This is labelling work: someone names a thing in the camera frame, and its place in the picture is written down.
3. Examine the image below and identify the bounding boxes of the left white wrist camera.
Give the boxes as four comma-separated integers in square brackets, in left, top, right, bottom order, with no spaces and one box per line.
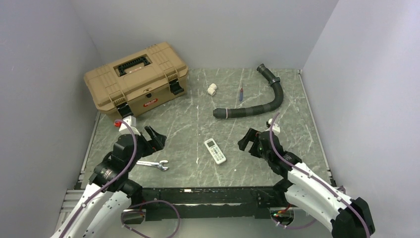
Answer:
[114,116,137,134]

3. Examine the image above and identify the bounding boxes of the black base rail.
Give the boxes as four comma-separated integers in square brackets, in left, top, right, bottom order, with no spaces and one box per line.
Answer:
[122,186,292,224]

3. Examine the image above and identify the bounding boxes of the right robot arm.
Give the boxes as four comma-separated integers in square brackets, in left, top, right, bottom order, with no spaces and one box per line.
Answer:
[238,128,375,238]

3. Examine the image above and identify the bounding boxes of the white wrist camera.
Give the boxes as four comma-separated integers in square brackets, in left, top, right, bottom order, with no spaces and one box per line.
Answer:
[265,119,281,135]
[114,116,137,134]

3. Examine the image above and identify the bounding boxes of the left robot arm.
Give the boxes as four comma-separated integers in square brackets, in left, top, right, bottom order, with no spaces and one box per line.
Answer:
[53,126,166,238]

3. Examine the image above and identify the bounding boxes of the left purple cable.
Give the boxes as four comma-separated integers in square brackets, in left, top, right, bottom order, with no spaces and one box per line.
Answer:
[59,119,139,238]

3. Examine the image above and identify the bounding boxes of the tan plastic toolbox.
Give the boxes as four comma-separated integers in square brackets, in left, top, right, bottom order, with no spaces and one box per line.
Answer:
[84,42,189,121]

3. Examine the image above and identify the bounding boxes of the purple cable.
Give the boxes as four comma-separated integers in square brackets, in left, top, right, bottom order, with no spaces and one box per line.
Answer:
[59,119,139,238]
[269,113,371,238]

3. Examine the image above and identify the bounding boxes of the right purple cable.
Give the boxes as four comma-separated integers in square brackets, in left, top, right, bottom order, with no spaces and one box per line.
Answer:
[269,113,371,238]

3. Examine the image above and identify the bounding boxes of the silver open-end wrench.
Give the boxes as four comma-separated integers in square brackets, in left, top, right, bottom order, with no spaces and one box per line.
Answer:
[136,160,169,171]

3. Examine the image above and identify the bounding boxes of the white remote control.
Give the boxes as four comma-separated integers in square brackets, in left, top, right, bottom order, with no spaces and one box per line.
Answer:
[204,138,226,165]

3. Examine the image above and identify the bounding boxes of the white pipe fitting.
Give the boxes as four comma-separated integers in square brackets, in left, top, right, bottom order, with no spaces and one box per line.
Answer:
[207,83,217,96]

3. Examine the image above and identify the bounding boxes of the black corrugated hose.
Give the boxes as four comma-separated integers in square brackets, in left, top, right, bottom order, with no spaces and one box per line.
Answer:
[212,63,284,119]

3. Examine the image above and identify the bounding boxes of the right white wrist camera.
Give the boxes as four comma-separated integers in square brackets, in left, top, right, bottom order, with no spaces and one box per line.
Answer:
[265,119,281,135]

